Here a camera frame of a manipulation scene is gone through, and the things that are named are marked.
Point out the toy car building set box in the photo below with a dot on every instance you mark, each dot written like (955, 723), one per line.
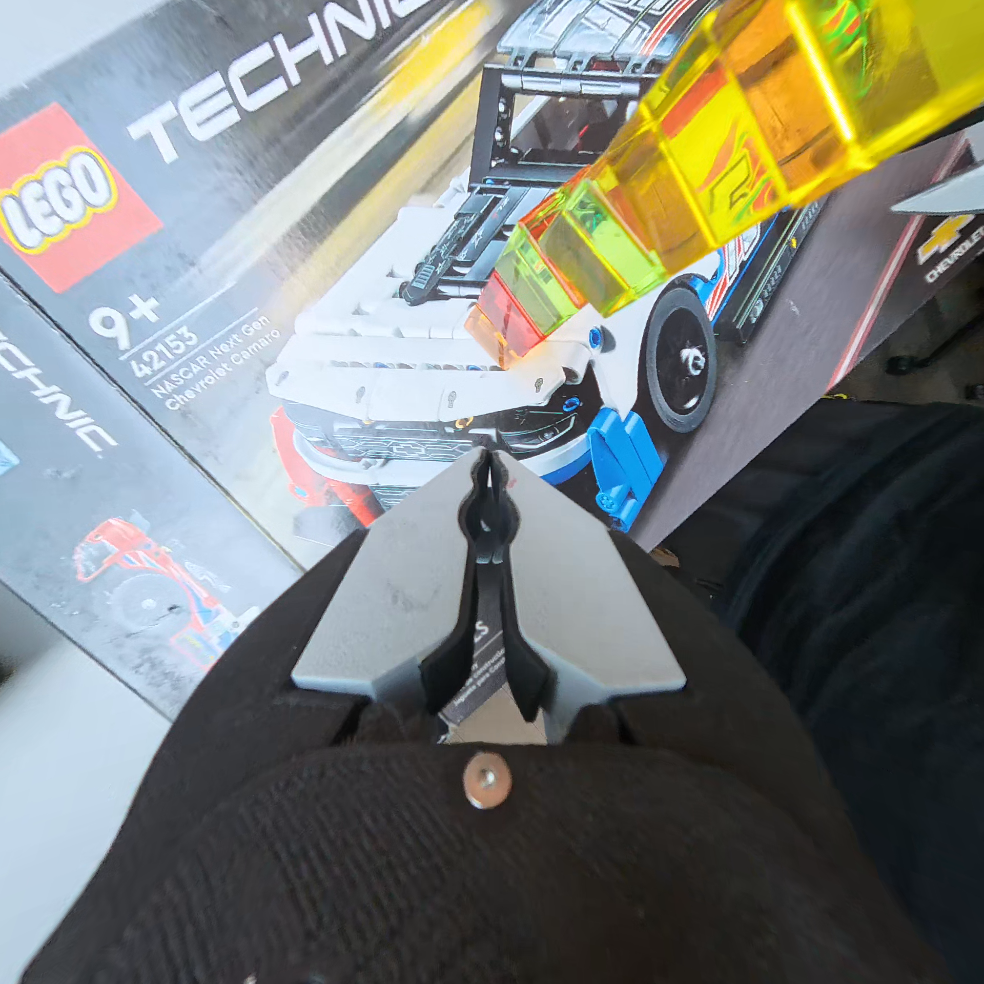
(307, 230)

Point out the stack of translucent colour cubes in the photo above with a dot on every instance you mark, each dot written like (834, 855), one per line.
(738, 131)

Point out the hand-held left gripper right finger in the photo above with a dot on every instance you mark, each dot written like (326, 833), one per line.
(599, 615)

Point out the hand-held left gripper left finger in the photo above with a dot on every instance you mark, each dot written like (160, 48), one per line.
(384, 607)

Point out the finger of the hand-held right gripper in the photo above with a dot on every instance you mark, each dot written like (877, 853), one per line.
(953, 196)

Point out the person's black clothing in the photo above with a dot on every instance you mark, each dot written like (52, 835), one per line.
(869, 615)

